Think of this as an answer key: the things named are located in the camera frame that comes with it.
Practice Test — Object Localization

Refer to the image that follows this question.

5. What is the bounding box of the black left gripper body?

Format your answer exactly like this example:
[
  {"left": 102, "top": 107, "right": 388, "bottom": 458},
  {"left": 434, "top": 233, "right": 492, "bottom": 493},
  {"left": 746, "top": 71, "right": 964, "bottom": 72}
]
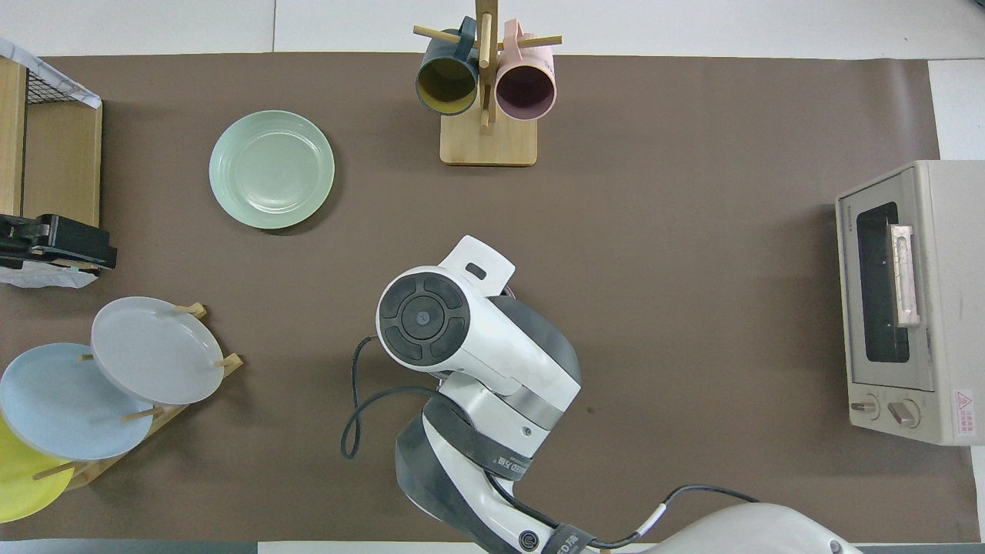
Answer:
[{"left": 0, "top": 215, "right": 41, "bottom": 267}]

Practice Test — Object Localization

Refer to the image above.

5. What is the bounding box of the grey plate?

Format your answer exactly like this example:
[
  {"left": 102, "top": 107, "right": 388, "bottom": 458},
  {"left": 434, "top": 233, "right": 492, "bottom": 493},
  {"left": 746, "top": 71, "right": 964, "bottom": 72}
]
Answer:
[{"left": 91, "top": 297, "right": 225, "bottom": 406}]

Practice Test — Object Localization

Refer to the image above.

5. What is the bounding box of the light blue plate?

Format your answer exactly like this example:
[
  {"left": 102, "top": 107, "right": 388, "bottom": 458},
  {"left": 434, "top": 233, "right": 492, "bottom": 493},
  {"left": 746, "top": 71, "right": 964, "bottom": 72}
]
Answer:
[{"left": 0, "top": 343, "right": 155, "bottom": 462}]

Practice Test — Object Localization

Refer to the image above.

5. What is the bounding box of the wooden plate rack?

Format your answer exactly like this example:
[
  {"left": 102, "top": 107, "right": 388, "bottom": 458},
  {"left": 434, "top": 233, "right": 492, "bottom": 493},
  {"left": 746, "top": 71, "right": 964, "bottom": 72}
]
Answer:
[{"left": 31, "top": 302, "right": 244, "bottom": 492}]

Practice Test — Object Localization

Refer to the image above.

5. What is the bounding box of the pale green plate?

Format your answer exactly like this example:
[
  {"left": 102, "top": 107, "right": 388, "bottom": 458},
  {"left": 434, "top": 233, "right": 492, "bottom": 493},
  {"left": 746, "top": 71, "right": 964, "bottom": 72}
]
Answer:
[{"left": 209, "top": 110, "right": 336, "bottom": 230}]

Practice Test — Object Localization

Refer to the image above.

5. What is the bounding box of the yellow plate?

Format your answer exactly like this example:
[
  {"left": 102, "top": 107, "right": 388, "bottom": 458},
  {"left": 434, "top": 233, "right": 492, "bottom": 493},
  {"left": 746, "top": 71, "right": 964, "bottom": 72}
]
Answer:
[{"left": 0, "top": 415, "right": 75, "bottom": 524}]

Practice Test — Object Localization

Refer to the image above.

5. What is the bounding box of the white checked cloth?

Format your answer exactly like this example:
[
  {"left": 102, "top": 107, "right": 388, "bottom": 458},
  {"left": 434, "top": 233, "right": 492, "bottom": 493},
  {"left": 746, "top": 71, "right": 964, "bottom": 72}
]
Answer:
[{"left": 0, "top": 38, "right": 102, "bottom": 109}]

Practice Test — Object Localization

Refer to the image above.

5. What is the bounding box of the dark teal mug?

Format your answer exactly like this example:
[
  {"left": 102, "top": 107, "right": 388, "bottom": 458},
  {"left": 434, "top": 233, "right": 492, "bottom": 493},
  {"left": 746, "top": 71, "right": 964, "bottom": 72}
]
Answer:
[{"left": 416, "top": 17, "right": 480, "bottom": 117}]

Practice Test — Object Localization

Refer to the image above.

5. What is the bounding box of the wooden mug tree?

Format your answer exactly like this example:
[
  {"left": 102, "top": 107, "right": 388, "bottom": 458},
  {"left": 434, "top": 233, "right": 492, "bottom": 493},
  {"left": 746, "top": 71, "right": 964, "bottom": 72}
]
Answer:
[{"left": 413, "top": 0, "right": 563, "bottom": 167}]

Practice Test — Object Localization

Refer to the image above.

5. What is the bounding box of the pink mug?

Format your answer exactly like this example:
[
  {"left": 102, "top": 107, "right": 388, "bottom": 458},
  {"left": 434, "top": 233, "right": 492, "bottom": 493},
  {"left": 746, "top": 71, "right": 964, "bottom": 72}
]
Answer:
[{"left": 495, "top": 19, "right": 557, "bottom": 122}]

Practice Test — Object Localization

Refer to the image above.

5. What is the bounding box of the brown table mat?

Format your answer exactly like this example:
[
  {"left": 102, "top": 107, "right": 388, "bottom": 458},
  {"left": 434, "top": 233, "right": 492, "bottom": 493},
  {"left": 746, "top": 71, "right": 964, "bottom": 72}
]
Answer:
[{"left": 0, "top": 52, "right": 982, "bottom": 543}]

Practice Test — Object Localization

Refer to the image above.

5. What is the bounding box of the beige toaster oven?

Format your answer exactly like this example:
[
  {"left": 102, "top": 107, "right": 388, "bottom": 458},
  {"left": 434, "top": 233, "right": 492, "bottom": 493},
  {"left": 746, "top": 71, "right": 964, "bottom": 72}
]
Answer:
[{"left": 836, "top": 160, "right": 985, "bottom": 446}]

